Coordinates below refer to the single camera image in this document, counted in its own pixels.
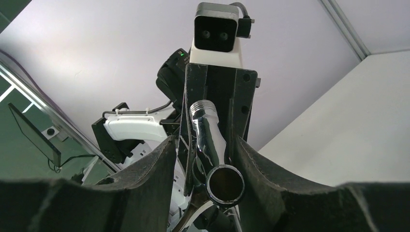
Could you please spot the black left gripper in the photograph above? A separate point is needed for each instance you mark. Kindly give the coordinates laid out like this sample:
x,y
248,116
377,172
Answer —
x,y
232,92

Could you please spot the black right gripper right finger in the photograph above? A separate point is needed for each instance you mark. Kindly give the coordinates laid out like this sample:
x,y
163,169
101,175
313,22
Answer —
x,y
277,200

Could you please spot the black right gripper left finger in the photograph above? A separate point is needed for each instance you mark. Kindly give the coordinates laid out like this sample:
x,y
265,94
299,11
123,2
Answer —
x,y
135,199

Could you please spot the chrome water faucet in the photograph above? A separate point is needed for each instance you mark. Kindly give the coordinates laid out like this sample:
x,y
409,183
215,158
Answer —
x,y
224,183

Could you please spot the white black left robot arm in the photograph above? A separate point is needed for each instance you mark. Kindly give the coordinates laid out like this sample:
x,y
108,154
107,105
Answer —
x,y
122,134

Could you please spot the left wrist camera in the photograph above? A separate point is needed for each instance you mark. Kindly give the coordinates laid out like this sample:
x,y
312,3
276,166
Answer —
x,y
218,29

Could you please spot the aluminium frame rail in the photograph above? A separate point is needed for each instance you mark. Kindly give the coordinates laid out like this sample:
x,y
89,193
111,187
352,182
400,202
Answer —
x,y
14,73

